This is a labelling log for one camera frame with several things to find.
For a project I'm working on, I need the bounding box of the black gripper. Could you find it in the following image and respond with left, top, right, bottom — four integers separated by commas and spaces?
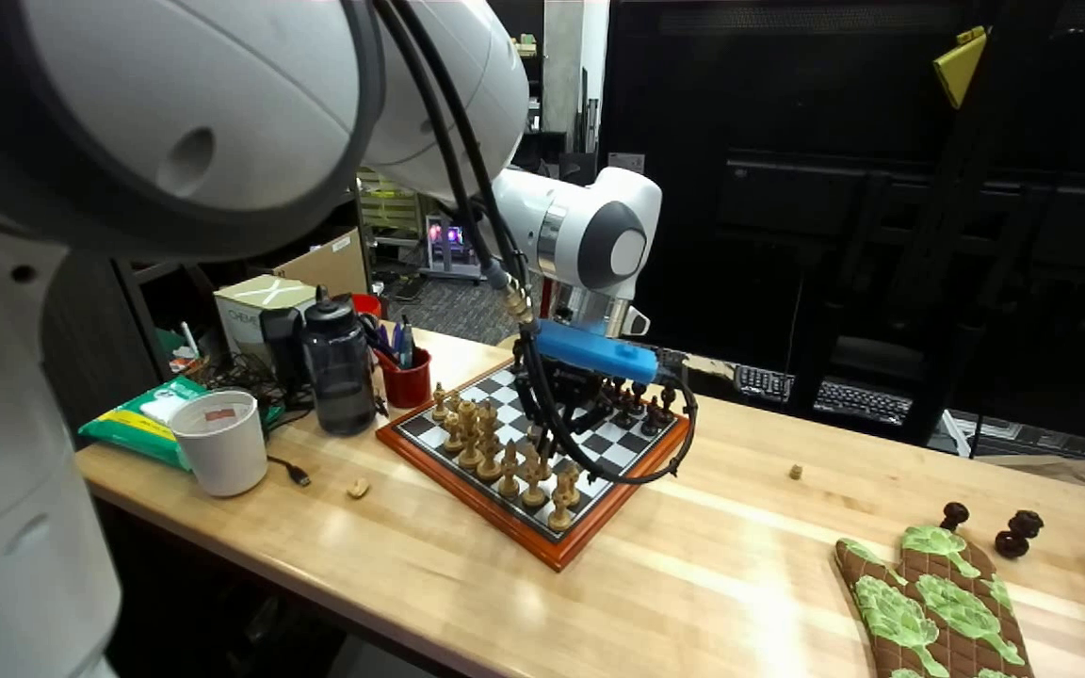
549, 367, 630, 426

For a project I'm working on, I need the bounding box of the wooden framed chessboard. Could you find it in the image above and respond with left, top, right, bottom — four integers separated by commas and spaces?
372, 355, 702, 576

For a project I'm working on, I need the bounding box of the red pen cup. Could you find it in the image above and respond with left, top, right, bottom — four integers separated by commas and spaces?
372, 345, 436, 416

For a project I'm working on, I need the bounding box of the purple lit device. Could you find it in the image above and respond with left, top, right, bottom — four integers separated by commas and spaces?
417, 212, 498, 286

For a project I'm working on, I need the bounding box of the pens bunch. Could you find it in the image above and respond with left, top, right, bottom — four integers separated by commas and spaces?
361, 315, 421, 371

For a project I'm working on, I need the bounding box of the black water bottle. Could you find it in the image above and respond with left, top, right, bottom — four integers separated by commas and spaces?
299, 299, 381, 441

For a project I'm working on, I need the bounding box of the black keyboard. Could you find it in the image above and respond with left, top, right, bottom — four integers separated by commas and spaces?
728, 358, 921, 426

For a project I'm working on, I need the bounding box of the black mug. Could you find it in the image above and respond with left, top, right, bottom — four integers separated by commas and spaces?
255, 307, 314, 397

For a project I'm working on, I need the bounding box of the white cardboard box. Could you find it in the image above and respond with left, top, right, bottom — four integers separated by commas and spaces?
211, 274, 319, 371

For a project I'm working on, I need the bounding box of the white paper cup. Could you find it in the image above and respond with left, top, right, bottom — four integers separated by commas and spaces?
165, 385, 274, 502

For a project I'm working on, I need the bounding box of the green brown oven mitt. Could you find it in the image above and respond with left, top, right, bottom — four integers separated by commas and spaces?
829, 519, 1041, 678

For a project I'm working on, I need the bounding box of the green snack packet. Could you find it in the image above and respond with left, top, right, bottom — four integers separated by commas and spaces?
76, 372, 215, 474

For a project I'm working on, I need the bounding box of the black camera cable loop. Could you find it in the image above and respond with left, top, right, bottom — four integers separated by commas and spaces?
513, 330, 704, 494

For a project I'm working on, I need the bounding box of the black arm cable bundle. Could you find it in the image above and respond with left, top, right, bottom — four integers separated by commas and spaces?
368, 0, 537, 303

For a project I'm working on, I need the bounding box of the short black plug cable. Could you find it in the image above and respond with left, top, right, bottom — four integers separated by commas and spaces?
264, 454, 318, 494

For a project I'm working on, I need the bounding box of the yellow triangle bracket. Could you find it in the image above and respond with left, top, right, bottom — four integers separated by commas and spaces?
931, 24, 996, 115

